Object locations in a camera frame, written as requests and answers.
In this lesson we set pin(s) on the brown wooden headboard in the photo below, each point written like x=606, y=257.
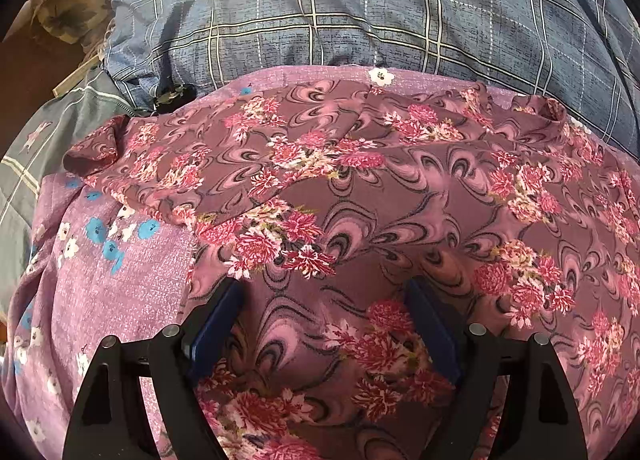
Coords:
x=33, y=62

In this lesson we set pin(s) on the small black clip object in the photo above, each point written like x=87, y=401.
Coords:
x=172, y=99

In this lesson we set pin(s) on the blue plaid pillow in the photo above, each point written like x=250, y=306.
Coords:
x=584, y=53

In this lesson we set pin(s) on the purple flowered bed sheet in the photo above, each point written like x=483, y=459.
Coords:
x=100, y=289

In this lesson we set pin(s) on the grey-blue plaid blanket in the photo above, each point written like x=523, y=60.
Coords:
x=37, y=151

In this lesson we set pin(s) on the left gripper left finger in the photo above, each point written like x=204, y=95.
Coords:
x=109, y=419

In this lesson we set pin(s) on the mauve pink floral garment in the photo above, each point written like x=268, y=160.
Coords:
x=400, y=219

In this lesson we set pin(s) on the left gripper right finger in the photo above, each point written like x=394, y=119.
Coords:
x=523, y=379

